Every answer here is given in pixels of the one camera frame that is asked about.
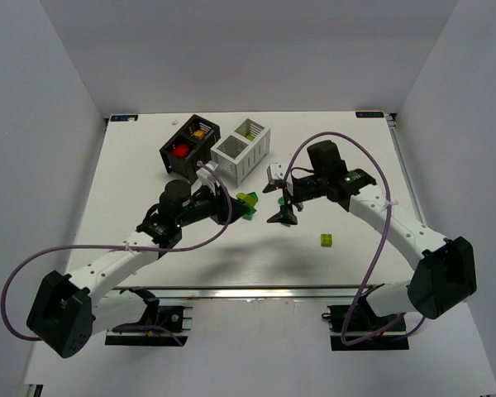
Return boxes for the purple cable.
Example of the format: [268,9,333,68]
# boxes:
[283,132,427,347]
[0,163,233,347]

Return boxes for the aluminium table front rail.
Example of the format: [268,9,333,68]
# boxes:
[115,285,381,301]

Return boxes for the green lime lego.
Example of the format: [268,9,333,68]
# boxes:
[236,192,259,209]

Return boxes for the orange long lego brick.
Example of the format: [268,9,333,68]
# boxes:
[191,130,207,141]

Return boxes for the lime square lego brick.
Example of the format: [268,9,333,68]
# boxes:
[320,233,333,247]

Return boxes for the left blue corner label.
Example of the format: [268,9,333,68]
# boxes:
[109,114,138,122]

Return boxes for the white slotted container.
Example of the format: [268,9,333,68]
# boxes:
[211,117,271,187]

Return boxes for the blue corner label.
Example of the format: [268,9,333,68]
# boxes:
[109,114,138,122]
[355,111,384,118]

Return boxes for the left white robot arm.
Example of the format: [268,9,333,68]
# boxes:
[26,180,250,358]

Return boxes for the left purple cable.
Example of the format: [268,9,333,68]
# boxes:
[0,163,233,347]

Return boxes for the right blue corner label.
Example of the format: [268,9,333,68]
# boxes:
[355,111,384,118]

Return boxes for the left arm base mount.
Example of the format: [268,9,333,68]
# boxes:
[105,288,193,347]

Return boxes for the wrist white camera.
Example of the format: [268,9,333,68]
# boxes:
[266,162,288,185]
[196,161,218,191]

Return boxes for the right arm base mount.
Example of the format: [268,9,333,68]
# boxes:
[321,285,409,352]

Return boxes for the black slotted container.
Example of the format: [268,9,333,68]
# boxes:
[160,114,221,184]

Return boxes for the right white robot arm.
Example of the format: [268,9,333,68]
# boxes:
[265,141,477,319]

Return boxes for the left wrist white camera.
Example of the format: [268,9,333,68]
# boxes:
[196,161,218,191]

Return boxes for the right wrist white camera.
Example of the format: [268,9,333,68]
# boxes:
[266,162,288,185]

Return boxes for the green upturned square lego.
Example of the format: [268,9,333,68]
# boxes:
[243,212,254,221]

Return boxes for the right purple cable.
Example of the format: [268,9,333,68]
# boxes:
[283,132,427,347]

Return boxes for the red curved lego brick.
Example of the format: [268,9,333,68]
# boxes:
[172,143,192,159]

